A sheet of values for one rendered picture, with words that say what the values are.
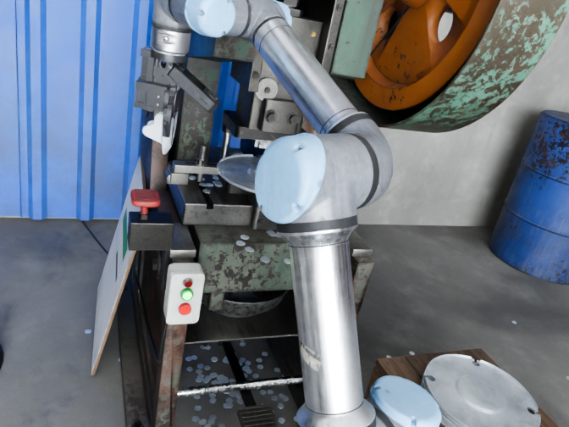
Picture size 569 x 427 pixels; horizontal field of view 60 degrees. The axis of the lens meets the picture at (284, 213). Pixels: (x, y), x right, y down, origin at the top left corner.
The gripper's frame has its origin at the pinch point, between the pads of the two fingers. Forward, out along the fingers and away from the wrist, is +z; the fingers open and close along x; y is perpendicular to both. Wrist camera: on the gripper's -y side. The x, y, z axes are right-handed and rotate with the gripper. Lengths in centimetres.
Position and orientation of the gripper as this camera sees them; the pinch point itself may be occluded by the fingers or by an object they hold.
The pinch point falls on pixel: (168, 148)
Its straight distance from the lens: 110.2
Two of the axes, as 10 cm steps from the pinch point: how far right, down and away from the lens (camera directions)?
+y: -9.8, -2.0, -0.8
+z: -2.1, 8.8, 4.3
